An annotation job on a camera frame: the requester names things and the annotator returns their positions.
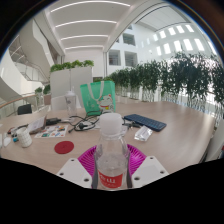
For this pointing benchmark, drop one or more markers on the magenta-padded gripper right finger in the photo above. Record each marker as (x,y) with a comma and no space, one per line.
(150,170)

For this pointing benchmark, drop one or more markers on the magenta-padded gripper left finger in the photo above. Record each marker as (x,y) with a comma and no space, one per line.
(75,171)

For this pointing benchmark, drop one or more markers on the clear water bottle red label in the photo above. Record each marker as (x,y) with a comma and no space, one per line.
(111,156)

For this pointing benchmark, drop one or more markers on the flat round red coaster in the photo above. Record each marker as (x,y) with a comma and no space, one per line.
(64,147)

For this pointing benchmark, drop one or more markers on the colourful sticker sheet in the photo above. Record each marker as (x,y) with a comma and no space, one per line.
(51,131)

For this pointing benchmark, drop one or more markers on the dark blue keyboard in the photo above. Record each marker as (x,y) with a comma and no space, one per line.
(145,122)

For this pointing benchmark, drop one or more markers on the black power adapter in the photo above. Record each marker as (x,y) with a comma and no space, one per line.
(52,121)

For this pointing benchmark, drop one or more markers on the open spiral booklet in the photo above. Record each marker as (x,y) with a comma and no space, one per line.
(36,125)

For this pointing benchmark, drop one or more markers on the clear tumbler with white lid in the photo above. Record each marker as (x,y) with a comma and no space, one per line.
(70,103)

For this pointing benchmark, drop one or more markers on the white chair with dark seat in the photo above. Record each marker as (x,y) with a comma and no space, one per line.
(216,143)

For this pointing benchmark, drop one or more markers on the green tote bag cat print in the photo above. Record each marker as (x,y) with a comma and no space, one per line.
(91,100)

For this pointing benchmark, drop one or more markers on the white computer mouse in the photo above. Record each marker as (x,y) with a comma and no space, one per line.
(6,142)

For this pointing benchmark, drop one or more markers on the black chair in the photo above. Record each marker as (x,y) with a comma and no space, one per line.
(24,109)

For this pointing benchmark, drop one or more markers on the small potted green plants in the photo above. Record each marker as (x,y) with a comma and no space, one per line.
(46,90)

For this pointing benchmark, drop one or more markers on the white cabinet with green plants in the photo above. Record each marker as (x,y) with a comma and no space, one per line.
(70,80)

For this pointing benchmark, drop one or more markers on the glass railing with wooden handrail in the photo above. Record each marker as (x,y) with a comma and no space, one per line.
(16,100)

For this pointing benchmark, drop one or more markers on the row of tall green plants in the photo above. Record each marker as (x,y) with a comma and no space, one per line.
(173,80)

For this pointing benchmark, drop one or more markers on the ceiling light strips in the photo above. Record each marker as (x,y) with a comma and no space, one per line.
(86,21)

